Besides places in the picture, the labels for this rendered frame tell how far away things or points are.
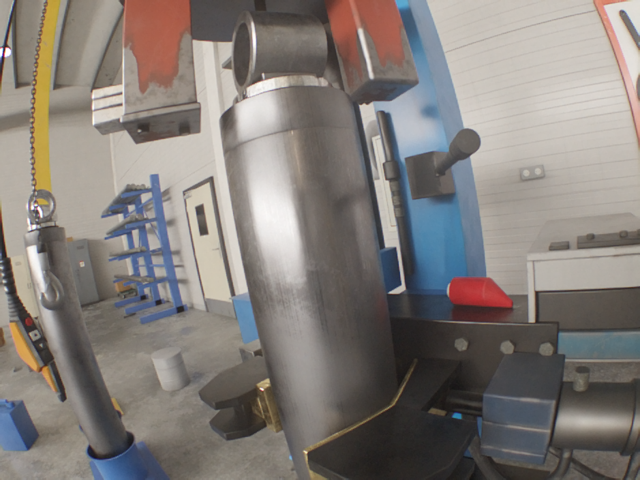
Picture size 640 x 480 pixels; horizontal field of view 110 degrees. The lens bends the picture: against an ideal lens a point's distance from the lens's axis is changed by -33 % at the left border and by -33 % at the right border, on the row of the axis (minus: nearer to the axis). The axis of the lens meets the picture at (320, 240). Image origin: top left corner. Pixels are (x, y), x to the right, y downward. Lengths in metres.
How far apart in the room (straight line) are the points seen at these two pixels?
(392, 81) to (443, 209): 0.34
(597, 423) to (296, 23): 0.71
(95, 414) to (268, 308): 1.38
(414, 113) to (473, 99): 1.67
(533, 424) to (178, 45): 0.72
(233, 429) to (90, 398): 1.10
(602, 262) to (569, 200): 1.81
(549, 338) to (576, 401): 0.12
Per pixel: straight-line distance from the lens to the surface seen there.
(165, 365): 3.10
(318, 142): 0.43
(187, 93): 0.48
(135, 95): 0.49
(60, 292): 1.17
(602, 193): 2.34
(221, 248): 4.84
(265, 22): 0.53
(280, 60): 0.51
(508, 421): 0.50
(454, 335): 0.61
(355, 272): 0.43
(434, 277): 0.84
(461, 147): 0.34
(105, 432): 1.78
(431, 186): 0.71
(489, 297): 0.63
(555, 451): 0.88
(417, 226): 0.83
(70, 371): 1.66
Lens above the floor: 1.30
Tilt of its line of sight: 4 degrees down
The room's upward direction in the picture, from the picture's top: 10 degrees counter-clockwise
